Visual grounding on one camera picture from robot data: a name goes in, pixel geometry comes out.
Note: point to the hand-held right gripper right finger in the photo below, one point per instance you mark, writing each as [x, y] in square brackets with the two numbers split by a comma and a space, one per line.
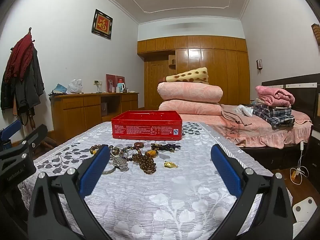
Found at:
[226, 170]

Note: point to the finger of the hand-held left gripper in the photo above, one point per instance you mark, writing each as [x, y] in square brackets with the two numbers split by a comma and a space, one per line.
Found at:
[36, 137]
[10, 130]

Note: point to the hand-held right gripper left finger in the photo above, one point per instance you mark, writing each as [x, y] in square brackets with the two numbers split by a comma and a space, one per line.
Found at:
[95, 170]

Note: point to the silver metal watch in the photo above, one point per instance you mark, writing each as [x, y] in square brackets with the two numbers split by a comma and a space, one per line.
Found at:
[120, 163]

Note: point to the red tin box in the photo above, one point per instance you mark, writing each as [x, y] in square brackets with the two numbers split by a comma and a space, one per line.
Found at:
[147, 128]

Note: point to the bed with pink sheet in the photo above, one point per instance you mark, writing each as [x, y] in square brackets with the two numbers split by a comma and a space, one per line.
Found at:
[250, 131]

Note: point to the dark hanging coats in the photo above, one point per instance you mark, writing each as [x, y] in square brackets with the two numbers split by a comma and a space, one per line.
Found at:
[27, 87]

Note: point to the wooden dresser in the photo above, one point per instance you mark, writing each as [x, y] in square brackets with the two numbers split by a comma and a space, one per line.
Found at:
[75, 110]

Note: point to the beige folded cloth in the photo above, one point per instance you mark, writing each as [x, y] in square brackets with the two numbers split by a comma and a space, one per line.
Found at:
[233, 117]

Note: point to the blue cloth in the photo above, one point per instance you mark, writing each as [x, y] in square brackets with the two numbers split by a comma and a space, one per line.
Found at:
[59, 89]

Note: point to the white crumpled cloth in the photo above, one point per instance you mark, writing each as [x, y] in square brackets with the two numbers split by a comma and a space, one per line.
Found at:
[244, 110]

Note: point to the white plastic bag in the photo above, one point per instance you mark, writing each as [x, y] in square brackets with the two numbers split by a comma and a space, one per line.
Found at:
[75, 86]

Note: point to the grey floral quilt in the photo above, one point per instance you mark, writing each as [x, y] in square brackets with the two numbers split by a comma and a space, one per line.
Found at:
[162, 200]

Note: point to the plaid folded clothes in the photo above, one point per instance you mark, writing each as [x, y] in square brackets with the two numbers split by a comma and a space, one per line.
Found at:
[273, 117]

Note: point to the pink folded quilt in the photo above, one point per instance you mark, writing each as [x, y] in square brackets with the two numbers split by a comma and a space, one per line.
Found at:
[190, 92]
[190, 108]

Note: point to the red scarf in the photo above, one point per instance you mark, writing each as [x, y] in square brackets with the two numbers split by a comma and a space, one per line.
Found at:
[18, 55]

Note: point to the pale blue kettle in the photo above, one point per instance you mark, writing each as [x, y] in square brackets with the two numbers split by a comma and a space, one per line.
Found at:
[120, 88]

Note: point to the pink folded blanket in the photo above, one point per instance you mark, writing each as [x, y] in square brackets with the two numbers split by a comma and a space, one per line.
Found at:
[275, 95]

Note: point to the yellow brown spotted pillow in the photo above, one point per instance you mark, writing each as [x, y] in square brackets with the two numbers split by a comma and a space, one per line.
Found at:
[190, 76]

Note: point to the wooden wardrobe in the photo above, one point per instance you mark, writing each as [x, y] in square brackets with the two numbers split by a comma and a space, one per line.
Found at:
[212, 67]

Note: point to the dark wooden headboard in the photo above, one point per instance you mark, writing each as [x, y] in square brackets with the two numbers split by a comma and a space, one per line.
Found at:
[300, 82]

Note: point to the framed red calligraphy picture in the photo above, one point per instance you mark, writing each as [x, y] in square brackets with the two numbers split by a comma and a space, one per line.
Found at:
[101, 24]

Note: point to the wall socket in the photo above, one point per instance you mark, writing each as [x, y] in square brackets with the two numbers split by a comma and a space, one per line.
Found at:
[97, 82]

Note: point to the brown wall device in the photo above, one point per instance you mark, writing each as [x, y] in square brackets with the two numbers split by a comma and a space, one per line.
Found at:
[259, 64]

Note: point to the wooden wall ornament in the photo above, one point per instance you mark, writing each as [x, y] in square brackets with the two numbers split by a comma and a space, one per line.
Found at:
[316, 33]

